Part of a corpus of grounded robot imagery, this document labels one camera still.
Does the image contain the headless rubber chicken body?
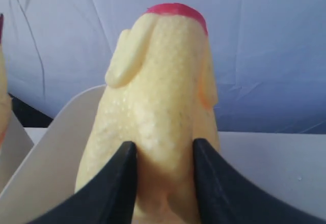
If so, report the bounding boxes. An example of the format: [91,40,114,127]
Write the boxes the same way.
[74,3,220,223]

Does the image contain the cream bin marked O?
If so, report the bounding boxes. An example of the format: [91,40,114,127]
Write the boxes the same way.
[1,95,34,189]

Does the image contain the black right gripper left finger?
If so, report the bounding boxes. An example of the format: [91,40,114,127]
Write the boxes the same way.
[31,142,137,223]

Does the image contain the whole rubber chicken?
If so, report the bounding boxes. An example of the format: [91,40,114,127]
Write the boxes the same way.
[0,13,12,147]

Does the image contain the cream bin marked X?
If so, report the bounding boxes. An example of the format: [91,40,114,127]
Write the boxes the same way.
[1,86,104,223]

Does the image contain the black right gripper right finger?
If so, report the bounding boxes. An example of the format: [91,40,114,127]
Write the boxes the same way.
[193,138,325,224]

